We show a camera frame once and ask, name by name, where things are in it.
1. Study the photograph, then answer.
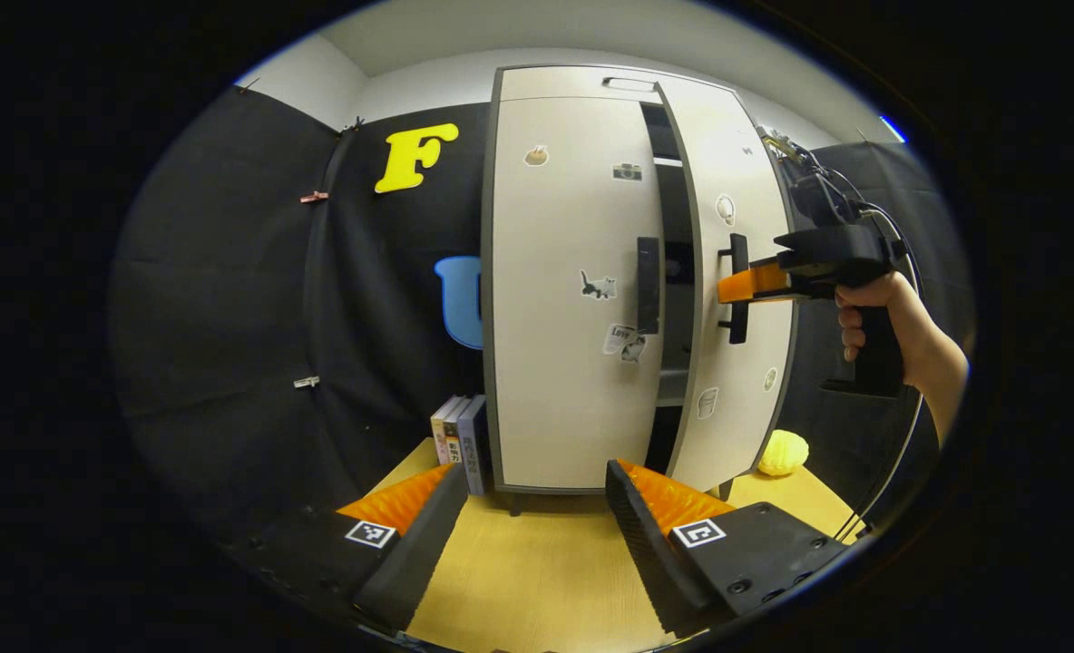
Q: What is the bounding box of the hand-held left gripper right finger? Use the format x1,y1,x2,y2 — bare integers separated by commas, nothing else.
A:
605,458,852,639

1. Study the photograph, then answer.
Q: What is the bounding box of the black cable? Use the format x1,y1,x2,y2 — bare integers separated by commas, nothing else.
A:
809,145,926,543

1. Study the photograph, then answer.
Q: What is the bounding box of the black backdrop cloth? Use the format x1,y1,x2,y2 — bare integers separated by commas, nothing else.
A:
109,86,973,545

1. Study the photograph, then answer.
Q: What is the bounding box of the grey double-door shoe cabinet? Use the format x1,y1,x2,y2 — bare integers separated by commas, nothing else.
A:
481,63,801,520

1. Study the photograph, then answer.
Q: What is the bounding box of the black cabinet door handle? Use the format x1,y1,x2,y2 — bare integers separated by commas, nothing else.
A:
718,233,750,346
637,237,662,336

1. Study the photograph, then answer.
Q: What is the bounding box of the grey book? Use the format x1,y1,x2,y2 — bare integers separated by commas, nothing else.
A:
458,395,493,497

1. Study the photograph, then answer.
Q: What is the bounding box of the yellow bumpy round object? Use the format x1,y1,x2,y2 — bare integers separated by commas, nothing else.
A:
757,430,811,478

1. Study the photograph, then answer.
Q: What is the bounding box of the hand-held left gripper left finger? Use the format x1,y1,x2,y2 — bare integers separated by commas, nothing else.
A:
224,463,472,634

